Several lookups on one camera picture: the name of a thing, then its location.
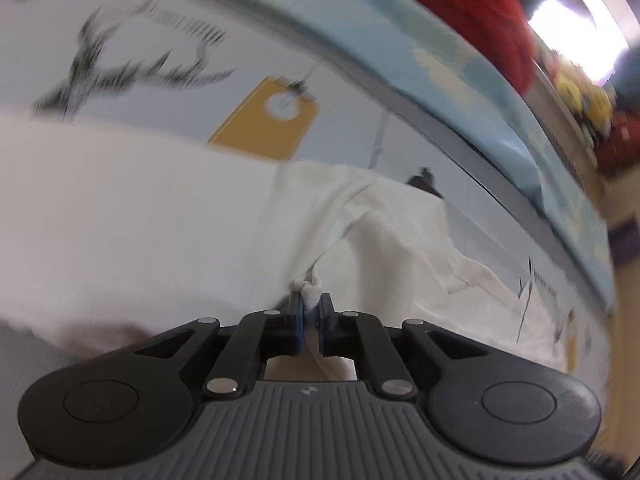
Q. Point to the grey printed bed sheet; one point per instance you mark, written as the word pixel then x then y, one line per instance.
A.
pixel 350 125

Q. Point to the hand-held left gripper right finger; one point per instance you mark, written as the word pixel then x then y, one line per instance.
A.
pixel 325 332

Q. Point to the yellow plush toy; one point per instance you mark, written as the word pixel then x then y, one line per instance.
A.
pixel 570 92

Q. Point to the red folded quilt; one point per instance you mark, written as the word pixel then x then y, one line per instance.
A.
pixel 460 5

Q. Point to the red cushion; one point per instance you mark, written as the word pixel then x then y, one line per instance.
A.
pixel 620 145

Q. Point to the window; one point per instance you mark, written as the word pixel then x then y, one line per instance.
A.
pixel 575 15

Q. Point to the white small garment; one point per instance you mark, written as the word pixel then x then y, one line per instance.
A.
pixel 150 235

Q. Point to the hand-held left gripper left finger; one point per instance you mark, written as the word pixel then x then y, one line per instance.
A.
pixel 298 332

